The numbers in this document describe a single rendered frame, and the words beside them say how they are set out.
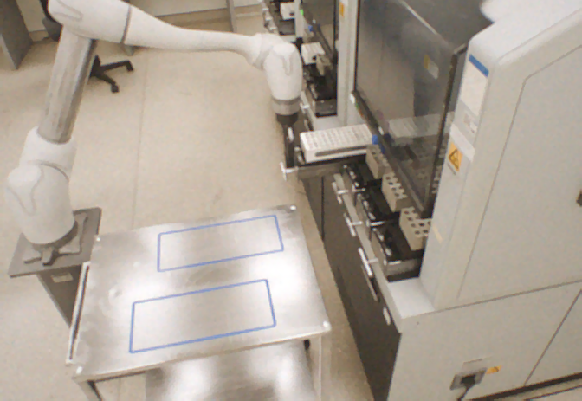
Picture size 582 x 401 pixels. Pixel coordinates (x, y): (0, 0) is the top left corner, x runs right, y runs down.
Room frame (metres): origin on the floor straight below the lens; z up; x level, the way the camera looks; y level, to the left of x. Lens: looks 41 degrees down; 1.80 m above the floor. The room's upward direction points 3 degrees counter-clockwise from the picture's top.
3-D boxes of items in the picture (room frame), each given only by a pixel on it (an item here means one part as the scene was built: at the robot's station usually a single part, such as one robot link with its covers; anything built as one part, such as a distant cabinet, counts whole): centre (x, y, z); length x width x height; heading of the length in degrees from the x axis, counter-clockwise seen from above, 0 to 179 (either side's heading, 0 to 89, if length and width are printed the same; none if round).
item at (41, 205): (1.08, 0.78, 0.87); 0.18 x 0.16 x 0.22; 14
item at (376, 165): (1.19, -0.27, 0.85); 0.12 x 0.02 x 0.06; 10
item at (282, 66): (1.31, 0.01, 1.14); 0.13 x 0.11 x 0.16; 14
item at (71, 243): (1.05, 0.78, 0.73); 0.22 x 0.18 x 0.06; 9
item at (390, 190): (1.04, -0.29, 0.85); 0.12 x 0.02 x 0.06; 9
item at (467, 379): (0.72, -0.55, 0.29); 0.11 x 0.03 x 0.10; 99
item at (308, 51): (2.05, -0.23, 0.83); 0.30 x 0.10 x 0.06; 99
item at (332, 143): (1.33, -0.19, 0.83); 0.30 x 0.10 x 0.06; 99
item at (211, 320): (0.78, 0.26, 0.41); 0.67 x 0.46 x 0.82; 99
